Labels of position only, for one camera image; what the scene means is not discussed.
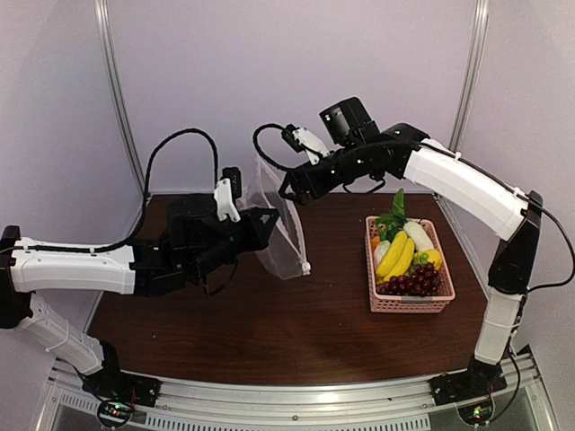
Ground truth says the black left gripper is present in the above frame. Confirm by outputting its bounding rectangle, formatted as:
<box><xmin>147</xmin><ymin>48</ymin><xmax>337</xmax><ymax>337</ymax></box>
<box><xmin>188</xmin><ymin>206</ymin><xmax>279</xmax><ymax>280</ymax></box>

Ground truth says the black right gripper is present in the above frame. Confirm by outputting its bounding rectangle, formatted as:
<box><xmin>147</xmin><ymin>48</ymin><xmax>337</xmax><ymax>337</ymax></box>
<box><xmin>280</xmin><ymin>141</ymin><xmax>369</xmax><ymax>205</ymax></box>

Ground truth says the clear zip top bag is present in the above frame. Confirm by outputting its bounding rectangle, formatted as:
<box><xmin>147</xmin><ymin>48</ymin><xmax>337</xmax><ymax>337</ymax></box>
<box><xmin>238</xmin><ymin>155</ymin><xmax>312</xmax><ymax>280</ymax></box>

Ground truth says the pink plastic basket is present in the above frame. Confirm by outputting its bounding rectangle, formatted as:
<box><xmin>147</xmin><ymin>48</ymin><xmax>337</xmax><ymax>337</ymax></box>
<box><xmin>365</xmin><ymin>215</ymin><xmax>456</xmax><ymax>313</ymax></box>

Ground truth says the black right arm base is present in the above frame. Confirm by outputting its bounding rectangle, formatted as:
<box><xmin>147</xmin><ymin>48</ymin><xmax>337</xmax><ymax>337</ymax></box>
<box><xmin>429</xmin><ymin>370</ymin><xmax>508</xmax><ymax>406</ymax></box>

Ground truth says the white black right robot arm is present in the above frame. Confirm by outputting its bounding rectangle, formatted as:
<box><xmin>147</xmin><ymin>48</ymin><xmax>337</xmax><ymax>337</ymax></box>
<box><xmin>279</xmin><ymin>97</ymin><xmax>543</xmax><ymax>397</ymax></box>

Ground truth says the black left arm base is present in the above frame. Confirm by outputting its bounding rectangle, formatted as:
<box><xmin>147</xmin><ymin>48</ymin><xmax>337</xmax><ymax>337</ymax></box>
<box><xmin>81</xmin><ymin>341</ymin><xmax>161</xmax><ymax>407</ymax></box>

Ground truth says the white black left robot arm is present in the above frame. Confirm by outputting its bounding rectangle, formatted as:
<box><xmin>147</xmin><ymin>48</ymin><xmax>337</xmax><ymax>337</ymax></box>
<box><xmin>1</xmin><ymin>192</ymin><xmax>279</xmax><ymax>399</ymax></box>

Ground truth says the green leafy vegetable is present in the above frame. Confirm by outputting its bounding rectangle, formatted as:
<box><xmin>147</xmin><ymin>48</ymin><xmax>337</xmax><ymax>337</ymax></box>
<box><xmin>374</xmin><ymin>189</ymin><xmax>408</xmax><ymax>242</ymax></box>

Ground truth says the small orange fruit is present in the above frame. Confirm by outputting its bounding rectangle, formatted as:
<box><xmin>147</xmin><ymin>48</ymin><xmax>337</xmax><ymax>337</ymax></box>
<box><xmin>370</xmin><ymin>236</ymin><xmax>381</xmax><ymax>251</ymax></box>

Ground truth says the small napa cabbage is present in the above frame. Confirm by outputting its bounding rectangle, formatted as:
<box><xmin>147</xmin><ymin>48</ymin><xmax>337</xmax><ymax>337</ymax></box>
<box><xmin>373</xmin><ymin>240</ymin><xmax>391</xmax><ymax>268</ymax></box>

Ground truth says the white radish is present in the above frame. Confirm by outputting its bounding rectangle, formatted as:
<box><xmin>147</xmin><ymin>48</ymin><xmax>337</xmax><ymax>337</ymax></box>
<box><xmin>402</xmin><ymin>221</ymin><xmax>434</xmax><ymax>251</ymax></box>

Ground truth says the yellow banana bunch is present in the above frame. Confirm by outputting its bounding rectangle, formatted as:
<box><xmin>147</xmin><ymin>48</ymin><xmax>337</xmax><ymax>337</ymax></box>
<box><xmin>376</xmin><ymin>231</ymin><xmax>415</xmax><ymax>281</ymax></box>

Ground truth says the green grape bunch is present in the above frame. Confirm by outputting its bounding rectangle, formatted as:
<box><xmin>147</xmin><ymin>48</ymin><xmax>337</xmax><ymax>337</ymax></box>
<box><xmin>409</xmin><ymin>251</ymin><xmax>429</xmax><ymax>273</ymax></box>

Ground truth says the yellow lemon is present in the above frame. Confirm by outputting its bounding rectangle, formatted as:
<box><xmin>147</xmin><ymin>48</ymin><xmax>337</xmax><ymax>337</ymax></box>
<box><xmin>422</xmin><ymin>249</ymin><xmax>444</xmax><ymax>270</ymax></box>

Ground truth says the dark red grape bunch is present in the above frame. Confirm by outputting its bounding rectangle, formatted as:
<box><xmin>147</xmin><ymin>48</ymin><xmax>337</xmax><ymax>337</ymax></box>
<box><xmin>376</xmin><ymin>263</ymin><xmax>441</xmax><ymax>297</ymax></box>

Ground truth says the left circuit board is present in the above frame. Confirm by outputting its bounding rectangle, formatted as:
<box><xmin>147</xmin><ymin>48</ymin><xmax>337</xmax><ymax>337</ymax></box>
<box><xmin>96</xmin><ymin>400</ymin><xmax>134</xmax><ymax>427</ymax></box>

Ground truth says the circuit board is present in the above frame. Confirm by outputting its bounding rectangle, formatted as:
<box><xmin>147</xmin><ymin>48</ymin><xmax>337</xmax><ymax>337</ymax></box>
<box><xmin>457</xmin><ymin>400</ymin><xmax>494</xmax><ymax>427</ymax></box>
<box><xmin>96</xmin><ymin>400</ymin><xmax>134</xmax><ymax>427</ymax></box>

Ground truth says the right circuit board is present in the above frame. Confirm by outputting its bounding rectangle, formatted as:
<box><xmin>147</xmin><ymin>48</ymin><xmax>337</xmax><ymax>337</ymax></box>
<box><xmin>457</xmin><ymin>400</ymin><xmax>494</xmax><ymax>427</ymax></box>

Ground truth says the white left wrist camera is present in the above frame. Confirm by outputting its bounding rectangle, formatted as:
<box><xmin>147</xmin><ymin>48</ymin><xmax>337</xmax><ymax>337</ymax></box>
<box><xmin>214</xmin><ymin>167</ymin><xmax>242</xmax><ymax>223</ymax></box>

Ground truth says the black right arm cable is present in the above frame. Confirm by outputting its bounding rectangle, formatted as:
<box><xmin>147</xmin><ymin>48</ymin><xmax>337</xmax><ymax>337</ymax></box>
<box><xmin>252</xmin><ymin>123</ymin><xmax>575</xmax><ymax>421</ymax></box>

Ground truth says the right aluminium frame post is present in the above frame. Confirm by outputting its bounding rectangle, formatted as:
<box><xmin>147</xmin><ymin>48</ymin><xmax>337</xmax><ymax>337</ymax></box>
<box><xmin>433</xmin><ymin>0</ymin><xmax>490</xmax><ymax>198</ymax></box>

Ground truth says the aluminium frame post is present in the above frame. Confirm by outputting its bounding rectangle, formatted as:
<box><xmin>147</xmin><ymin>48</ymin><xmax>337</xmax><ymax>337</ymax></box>
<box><xmin>93</xmin><ymin>0</ymin><xmax>146</xmax><ymax>197</ymax></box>
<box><xmin>433</xmin><ymin>0</ymin><xmax>490</xmax><ymax>198</ymax></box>

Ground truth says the aluminium front rail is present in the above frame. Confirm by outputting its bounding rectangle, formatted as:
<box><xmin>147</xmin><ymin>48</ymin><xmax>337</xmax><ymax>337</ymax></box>
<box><xmin>32</xmin><ymin>352</ymin><xmax>559</xmax><ymax>430</ymax></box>

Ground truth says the left aluminium frame post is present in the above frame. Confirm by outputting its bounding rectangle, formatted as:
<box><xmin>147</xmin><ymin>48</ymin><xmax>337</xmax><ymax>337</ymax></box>
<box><xmin>93</xmin><ymin>0</ymin><xmax>146</xmax><ymax>197</ymax></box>

